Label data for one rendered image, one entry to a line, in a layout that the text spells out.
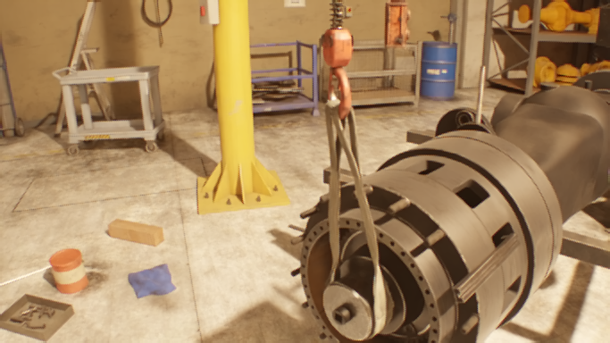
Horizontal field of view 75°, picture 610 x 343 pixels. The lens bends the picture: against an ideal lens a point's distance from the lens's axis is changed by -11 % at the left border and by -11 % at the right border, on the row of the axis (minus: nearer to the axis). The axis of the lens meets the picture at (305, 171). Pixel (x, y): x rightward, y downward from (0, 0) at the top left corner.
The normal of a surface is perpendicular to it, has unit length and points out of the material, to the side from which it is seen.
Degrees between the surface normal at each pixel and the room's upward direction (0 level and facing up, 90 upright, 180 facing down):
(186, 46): 90
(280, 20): 90
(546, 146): 27
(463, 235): 42
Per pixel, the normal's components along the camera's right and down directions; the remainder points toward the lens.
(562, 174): 0.42, 0.32
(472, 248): 0.51, -0.44
